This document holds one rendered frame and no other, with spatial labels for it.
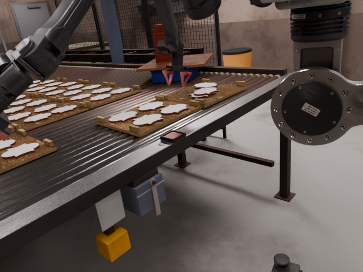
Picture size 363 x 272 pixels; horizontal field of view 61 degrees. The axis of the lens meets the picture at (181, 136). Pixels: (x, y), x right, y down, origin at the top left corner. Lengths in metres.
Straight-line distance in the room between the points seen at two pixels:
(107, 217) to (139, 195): 0.13
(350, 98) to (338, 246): 1.44
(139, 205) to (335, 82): 0.75
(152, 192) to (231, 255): 0.96
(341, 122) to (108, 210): 0.76
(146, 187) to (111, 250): 0.24
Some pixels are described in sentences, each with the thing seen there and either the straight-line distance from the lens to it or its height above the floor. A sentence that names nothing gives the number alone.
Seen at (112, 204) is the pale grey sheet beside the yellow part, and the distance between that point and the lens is 1.11.
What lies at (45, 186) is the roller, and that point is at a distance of 1.12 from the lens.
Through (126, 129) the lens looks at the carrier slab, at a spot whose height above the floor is 0.94.
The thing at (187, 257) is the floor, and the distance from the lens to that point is 2.03.
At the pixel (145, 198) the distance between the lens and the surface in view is 1.16.
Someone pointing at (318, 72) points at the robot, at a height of 1.22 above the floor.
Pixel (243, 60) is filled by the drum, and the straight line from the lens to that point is 4.88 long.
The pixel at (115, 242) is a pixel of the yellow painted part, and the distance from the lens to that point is 1.14.
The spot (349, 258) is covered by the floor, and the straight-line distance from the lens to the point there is 2.09.
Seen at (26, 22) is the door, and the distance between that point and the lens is 11.20.
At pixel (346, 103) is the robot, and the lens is 0.82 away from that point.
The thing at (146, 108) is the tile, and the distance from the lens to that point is 1.62.
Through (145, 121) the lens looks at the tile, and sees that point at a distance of 1.42.
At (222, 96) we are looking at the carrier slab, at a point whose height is 0.94.
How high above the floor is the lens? 1.40
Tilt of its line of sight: 22 degrees down
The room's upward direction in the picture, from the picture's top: 7 degrees counter-clockwise
